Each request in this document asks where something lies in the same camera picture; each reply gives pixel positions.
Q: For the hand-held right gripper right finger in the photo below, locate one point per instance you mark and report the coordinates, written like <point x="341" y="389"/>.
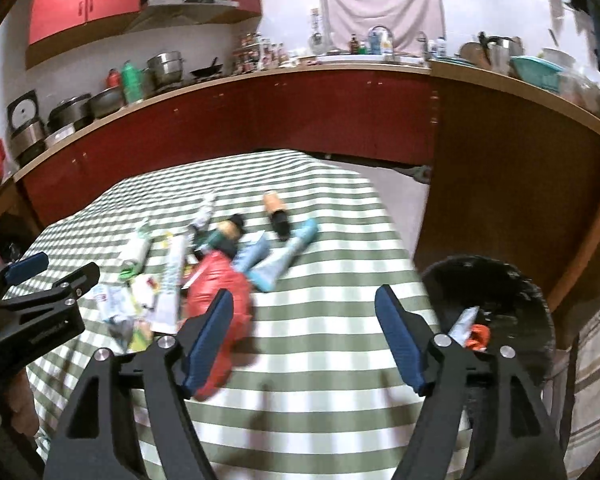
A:
<point x="400" y="345"/>

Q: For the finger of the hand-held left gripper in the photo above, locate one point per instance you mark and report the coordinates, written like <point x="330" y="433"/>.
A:
<point x="27" y="266"/>
<point x="75" y="285"/>

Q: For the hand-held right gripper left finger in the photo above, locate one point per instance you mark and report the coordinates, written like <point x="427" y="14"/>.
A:
<point x="210" y="345"/>

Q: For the red plastic bag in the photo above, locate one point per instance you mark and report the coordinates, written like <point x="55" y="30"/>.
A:
<point x="215" y="280"/>

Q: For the grey silver tube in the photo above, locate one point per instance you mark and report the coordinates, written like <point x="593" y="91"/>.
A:
<point x="464" y="325"/>

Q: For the yellow snack wrapper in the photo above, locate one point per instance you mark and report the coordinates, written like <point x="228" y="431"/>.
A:
<point x="142" y="335"/>

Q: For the white green printed tube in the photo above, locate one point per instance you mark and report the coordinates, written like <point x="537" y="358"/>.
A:
<point x="136" y="250"/>

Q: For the orange wrapper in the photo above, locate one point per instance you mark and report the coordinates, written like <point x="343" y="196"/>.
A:
<point x="477" y="337"/>

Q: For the light blue squeeze tube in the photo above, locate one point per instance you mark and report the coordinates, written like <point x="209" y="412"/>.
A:
<point x="250" y="255"/>

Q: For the green bottle with black cap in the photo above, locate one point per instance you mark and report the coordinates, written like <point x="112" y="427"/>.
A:
<point x="222" y="237"/>

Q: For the black trash bin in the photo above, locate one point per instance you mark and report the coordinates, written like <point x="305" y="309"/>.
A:
<point x="505" y="300"/>

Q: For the person's left hand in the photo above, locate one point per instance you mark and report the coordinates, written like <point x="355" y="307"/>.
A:
<point x="17" y="405"/>

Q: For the white crumpled wrapper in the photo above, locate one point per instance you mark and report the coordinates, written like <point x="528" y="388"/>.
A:
<point x="115" y="305"/>

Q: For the white packet with red label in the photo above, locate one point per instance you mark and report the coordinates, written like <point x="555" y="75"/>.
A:
<point x="145" y="290"/>

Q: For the green white checked tablecloth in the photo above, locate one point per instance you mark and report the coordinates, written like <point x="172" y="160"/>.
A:
<point x="330" y="280"/>

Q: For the white silver squeeze tube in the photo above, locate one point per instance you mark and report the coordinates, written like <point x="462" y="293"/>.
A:
<point x="205" y="212"/>

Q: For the silver rice cooker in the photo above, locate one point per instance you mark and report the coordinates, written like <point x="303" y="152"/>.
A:
<point x="27" y="132"/>

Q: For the orange bottle with black cap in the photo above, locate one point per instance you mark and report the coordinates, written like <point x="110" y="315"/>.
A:
<point x="275" y="205"/>

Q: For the black cooking pot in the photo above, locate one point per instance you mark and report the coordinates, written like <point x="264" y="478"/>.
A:
<point x="70" y="112"/>

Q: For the steel bowl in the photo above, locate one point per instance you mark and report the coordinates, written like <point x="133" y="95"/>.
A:
<point x="105" y="102"/>

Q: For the striped cloth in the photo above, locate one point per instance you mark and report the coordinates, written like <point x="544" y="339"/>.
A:
<point x="595" y="385"/>

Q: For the brown wooden cabinet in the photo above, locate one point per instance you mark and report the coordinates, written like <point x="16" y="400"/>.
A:
<point x="505" y="170"/>

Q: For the red plastic bottle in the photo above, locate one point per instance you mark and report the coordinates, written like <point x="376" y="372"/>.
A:
<point x="114" y="79"/>

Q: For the green plastic bottle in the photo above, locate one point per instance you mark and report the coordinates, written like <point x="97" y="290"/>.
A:
<point x="132" y="82"/>

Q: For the steel stockpot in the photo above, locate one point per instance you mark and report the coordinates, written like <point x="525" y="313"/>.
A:
<point x="166" y="67"/>

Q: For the red base cabinets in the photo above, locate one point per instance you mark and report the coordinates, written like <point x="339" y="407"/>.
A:
<point x="280" y="115"/>

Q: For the black wok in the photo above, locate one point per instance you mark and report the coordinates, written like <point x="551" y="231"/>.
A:
<point x="207" y="71"/>

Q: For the row of spice jars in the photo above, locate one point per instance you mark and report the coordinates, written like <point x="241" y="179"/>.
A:
<point x="252" y="55"/>

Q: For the range hood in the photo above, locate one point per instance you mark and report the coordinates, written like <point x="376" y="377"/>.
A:
<point x="190" y="10"/>

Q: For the blue detergent bottle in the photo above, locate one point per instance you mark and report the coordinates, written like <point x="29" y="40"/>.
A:
<point x="375" y="44"/>

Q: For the steel faucet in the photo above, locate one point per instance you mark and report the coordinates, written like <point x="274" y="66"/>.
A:
<point x="421" y="42"/>

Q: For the brown glass bottle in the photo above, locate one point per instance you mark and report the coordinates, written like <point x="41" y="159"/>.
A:
<point x="353" y="45"/>

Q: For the teal plastic basin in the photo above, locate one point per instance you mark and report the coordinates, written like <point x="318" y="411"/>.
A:
<point x="535" y="72"/>

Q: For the steel pot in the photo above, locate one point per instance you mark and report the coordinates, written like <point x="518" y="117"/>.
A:
<point x="502" y="52"/>

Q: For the metal strainer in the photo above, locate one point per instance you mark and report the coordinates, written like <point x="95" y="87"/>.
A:
<point x="316" y="37"/>

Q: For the pink window curtain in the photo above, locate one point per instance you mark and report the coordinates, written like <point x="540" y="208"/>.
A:
<point x="380" y="7"/>

